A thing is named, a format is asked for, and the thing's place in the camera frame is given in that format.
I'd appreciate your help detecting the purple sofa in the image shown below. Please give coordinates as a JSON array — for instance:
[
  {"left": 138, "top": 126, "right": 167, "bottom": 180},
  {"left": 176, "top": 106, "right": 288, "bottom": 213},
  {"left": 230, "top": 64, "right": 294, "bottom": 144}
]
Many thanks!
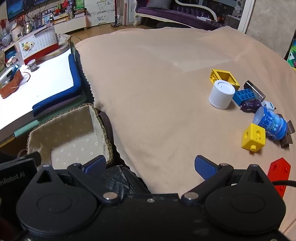
[{"left": 134, "top": 0, "right": 228, "bottom": 29}]

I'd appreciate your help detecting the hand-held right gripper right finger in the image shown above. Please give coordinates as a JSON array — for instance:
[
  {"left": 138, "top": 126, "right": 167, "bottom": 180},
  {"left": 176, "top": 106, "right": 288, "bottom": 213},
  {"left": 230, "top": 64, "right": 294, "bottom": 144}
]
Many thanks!
[{"left": 181, "top": 155, "right": 273, "bottom": 204}]

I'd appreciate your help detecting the desk calendar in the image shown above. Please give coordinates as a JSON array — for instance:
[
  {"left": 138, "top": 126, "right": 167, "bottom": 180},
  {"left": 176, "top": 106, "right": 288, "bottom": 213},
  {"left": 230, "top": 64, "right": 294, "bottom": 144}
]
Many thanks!
[{"left": 18, "top": 24, "right": 59, "bottom": 61}]

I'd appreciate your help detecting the blue box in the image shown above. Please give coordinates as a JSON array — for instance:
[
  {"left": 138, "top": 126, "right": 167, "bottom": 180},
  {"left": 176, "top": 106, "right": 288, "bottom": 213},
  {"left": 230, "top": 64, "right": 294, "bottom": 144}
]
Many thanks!
[{"left": 3, "top": 45, "right": 19, "bottom": 63}]

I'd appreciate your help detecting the blue folded cloth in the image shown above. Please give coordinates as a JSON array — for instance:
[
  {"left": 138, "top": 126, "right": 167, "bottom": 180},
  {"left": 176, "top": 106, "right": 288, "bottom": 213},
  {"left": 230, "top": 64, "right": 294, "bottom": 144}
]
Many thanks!
[{"left": 32, "top": 54, "right": 82, "bottom": 117}]

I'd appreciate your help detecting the white and blue device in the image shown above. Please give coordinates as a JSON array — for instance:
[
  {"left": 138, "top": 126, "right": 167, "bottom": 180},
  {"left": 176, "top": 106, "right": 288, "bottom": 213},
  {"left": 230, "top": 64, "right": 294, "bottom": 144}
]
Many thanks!
[{"left": 0, "top": 65, "right": 20, "bottom": 84}]

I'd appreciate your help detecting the white low cabinet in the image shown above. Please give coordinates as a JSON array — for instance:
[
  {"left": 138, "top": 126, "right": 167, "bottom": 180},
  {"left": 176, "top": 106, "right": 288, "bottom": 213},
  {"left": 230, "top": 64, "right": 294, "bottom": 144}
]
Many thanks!
[{"left": 53, "top": 15, "right": 87, "bottom": 35}]

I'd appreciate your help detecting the dark brown clip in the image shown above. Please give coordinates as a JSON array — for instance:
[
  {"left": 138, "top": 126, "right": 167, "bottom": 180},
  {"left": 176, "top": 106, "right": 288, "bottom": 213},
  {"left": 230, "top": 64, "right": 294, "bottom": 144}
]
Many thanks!
[{"left": 276, "top": 113, "right": 295, "bottom": 149}]

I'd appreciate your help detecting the grey cushion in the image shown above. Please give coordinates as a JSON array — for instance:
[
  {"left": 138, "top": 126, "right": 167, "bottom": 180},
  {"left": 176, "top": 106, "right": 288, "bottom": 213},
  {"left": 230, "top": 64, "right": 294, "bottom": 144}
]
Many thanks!
[{"left": 146, "top": 0, "right": 174, "bottom": 10}]

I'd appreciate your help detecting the television screen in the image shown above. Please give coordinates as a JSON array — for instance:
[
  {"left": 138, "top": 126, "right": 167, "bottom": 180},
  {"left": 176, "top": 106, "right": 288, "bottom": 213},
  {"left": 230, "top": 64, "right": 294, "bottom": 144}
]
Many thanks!
[{"left": 6, "top": 0, "right": 50, "bottom": 21}]

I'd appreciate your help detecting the brown leather tray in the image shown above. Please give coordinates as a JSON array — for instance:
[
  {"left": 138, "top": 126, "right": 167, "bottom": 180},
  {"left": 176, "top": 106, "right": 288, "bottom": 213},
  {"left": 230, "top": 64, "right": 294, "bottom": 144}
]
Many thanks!
[{"left": 0, "top": 70, "right": 23, "bottom": 100}]

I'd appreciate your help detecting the yellow cube with holes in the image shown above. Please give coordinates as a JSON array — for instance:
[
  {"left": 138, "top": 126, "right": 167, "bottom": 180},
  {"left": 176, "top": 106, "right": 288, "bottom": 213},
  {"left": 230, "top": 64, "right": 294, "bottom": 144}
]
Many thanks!
[{"left": 241, "top": 123, "right": 266, "bottom": 153}]

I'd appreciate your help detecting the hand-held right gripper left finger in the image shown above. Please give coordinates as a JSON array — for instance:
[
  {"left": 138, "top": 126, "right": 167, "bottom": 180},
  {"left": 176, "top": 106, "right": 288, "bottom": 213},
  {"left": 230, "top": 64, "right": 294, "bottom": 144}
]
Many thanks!
[{"left": 32, "top": 155, "right": 120, "bottom": 204}]

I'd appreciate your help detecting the beige blanket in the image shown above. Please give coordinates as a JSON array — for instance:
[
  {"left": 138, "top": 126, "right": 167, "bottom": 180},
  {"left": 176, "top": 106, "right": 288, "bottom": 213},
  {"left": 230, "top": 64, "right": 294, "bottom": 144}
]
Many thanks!
[{"left": 75, "top": 27, "right": 296, "bottom": 232}]

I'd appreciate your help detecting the yellow hollow building block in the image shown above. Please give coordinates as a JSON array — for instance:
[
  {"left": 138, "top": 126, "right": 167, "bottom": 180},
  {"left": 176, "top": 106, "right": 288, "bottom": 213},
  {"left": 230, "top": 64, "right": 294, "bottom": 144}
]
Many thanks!
[{"left": 210, "top": 69, "right": 240, "bottom": 91}]

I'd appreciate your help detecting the purple car charger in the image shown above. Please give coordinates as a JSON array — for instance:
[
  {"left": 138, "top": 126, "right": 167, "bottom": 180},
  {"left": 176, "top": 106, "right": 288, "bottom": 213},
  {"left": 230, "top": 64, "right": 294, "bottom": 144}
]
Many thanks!
[{"left": 240, "top": 98, "right": 263, "bottom": 113}]

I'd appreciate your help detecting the black cable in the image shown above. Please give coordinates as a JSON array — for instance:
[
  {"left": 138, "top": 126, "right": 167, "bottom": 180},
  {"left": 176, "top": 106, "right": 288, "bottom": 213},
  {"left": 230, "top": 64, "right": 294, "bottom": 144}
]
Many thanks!
[{"left": 272, "top": 180, "right": 296, "bottom": 187}]

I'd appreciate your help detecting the woven basket with floral lining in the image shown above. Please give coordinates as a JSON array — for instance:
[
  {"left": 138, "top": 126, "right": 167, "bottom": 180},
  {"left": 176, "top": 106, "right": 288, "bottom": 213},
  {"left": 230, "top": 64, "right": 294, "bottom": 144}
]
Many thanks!
[{"left": 26, "top": 103, "right": 114, "bottom": 169}]

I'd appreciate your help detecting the stick vacuum cleaner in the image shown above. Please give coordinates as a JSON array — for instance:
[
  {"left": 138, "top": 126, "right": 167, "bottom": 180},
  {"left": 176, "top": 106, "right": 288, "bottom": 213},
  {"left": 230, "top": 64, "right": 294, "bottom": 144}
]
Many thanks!
[{"left": 110, "top": 0, "right": 123, "bottom": 28}]

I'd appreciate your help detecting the black shiny cylinder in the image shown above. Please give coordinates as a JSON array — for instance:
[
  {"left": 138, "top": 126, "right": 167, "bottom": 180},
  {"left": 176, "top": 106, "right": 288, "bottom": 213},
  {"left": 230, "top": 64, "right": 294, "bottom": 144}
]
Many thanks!
[{"left": 243, "top": 80, "right": 266, "bottom": 102}]

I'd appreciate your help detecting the colourful toy box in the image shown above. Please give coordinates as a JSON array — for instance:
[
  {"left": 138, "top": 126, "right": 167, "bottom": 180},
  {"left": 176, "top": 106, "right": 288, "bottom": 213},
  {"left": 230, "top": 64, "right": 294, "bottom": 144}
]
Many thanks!
[{"left": 287, "top": 38, "right": 296, "bottom": 71}]

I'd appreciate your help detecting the white drawing board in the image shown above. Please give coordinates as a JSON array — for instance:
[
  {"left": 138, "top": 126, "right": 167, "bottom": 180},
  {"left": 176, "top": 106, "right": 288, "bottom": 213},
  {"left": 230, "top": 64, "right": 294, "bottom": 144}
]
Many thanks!
[{"left": 84, "top": 0, "right": 116, "bottom": 28}]

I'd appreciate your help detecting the red block with holes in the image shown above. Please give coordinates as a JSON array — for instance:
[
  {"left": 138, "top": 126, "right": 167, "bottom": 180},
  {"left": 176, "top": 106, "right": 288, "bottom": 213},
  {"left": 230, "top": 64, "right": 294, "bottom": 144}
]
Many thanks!
[{"left": 267, "top": 158, "right": 291, "bottom": 198}]

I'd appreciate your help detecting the white ribbed bottle cap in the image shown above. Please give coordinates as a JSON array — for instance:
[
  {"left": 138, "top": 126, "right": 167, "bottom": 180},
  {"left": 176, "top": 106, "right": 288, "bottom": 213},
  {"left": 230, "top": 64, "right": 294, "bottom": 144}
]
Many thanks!
[{"left": 209, "top": 80, "right": 236, "bottom": 110}]

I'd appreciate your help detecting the blue plastic bottle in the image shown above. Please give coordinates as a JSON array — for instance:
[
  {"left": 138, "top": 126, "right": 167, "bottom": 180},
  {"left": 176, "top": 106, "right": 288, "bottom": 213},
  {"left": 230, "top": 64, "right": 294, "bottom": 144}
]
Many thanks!
[{"left": 253, "top": 106, "right": 287, "bottom": 141}]

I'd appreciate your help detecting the blue and white vase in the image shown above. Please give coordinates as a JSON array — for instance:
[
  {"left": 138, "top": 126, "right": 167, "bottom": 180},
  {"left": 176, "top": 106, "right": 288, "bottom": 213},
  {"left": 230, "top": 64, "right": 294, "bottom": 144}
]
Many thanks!
[{"left": 1, "top": 28, "right": 12, "bottom": 47}]

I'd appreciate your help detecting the blue studded building block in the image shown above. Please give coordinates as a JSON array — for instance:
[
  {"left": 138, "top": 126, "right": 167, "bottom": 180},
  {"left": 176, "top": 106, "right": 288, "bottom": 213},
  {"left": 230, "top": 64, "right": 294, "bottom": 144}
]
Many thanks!
[{"left": 232, "top": 88, "right": 257, "bottom": 106}]

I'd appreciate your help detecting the white cube adapter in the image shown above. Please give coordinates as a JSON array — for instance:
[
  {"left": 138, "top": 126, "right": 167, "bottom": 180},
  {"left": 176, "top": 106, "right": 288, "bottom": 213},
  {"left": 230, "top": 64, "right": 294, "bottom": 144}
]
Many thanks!
[{"left": 261, "top": 101, "right": 277, "bottom": 112}]

